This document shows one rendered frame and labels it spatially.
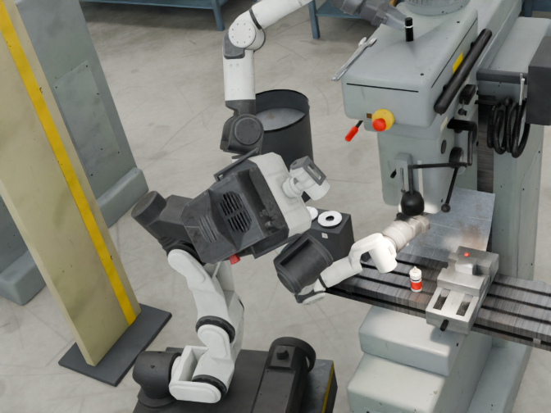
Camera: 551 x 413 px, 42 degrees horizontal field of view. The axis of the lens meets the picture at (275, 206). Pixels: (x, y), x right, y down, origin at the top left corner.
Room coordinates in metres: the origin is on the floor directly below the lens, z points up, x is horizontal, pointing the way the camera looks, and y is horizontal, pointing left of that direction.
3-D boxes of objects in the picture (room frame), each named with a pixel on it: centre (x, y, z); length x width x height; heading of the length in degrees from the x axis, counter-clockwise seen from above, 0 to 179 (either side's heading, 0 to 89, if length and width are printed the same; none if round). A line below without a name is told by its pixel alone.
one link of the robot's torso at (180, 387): (1.87, 0.42, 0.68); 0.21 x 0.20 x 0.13; 69
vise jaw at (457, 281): (1.75, -0.57, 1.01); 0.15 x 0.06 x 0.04; 53
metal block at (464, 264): (1.79, -0.61, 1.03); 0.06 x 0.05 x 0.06; 53
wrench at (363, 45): (1.83, -0.30, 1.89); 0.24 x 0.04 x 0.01; 143
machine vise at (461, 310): (1.77, -0.59, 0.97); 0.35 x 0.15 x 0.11; 143
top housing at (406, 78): (1.90, -0.49, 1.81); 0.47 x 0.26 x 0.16; 144
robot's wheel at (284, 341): (2.02, 0.07, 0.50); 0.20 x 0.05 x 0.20; 69
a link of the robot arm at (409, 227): (1.83, -0.41, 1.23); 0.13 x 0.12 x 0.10; 40
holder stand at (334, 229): (2.13, -0.15, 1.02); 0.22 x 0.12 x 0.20; 56
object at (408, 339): (1.88, -0.48, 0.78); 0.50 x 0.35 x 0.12; 144
